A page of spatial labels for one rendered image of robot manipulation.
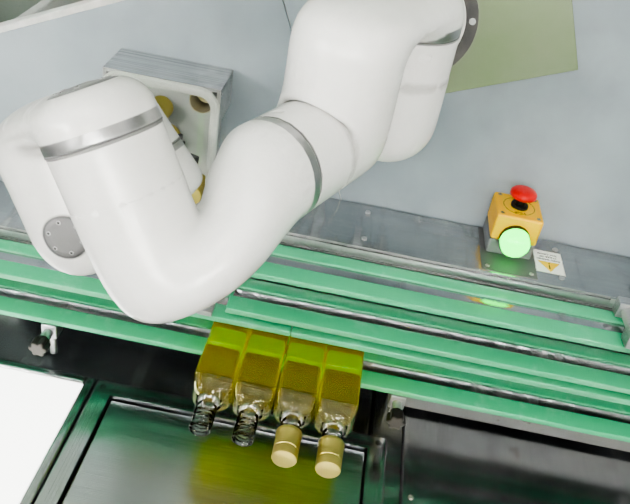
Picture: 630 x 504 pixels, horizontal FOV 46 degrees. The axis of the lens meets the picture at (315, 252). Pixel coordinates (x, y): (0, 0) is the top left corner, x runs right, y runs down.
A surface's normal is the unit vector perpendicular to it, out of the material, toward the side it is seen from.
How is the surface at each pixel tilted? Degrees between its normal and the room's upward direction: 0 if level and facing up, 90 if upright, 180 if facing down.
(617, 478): 90
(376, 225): 90
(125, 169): 38
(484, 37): 4
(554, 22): 4
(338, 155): 66
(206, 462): 90
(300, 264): 90
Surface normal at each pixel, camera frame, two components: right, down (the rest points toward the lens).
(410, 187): -0.13, 0.57
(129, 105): 0.69, -0.13
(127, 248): -0.04, 0.33
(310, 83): -0.61, 0.40
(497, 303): 0.15, -0.80
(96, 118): 0.27, 0.09
